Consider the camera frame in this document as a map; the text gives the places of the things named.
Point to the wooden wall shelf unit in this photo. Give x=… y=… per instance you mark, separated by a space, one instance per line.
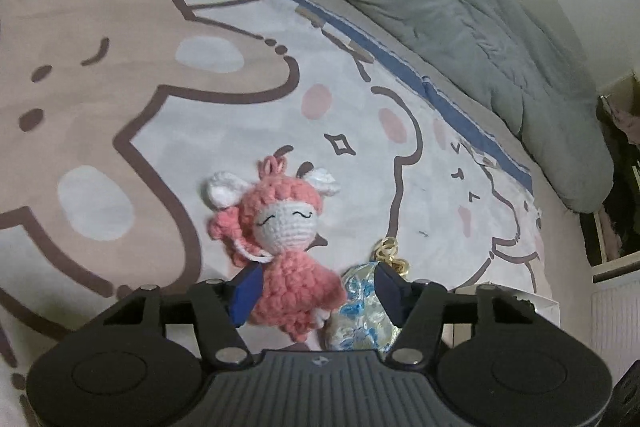
x=612 y=257

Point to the grey duvet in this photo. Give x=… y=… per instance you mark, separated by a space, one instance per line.
x=425 y=7

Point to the dark clothes pile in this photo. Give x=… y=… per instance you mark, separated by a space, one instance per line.
x=622 y=167

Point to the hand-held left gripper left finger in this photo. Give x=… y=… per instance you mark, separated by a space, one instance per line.
x=245 y=296

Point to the white cardboard box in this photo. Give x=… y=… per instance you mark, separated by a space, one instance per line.
x=520 y=304

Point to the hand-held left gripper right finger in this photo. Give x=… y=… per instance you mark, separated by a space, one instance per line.
x=392 y=299

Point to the beige bed mattress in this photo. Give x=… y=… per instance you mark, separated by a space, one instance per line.
x=565 y=257

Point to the blue white brocade pouch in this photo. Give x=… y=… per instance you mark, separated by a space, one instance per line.
x=357 y=307

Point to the pink crochet doll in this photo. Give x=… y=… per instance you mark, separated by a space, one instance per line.
x=285 y=227

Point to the cartoon bear printed blanket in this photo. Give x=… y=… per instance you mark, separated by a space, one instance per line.
x=150 y=57

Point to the white radiator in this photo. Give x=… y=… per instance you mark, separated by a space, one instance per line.
x=617 y=332

